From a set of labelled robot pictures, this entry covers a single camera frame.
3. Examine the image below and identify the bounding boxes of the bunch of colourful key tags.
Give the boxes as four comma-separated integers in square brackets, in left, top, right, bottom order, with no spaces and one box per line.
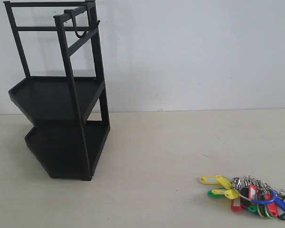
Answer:
[199,175,285,221]

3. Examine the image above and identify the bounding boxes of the black S hook far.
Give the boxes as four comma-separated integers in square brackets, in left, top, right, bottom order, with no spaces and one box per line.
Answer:
[64,9,89,38]

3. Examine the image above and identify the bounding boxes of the black two-tier metal rack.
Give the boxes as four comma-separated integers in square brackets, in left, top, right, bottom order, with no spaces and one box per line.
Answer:
[4,0,110,181]

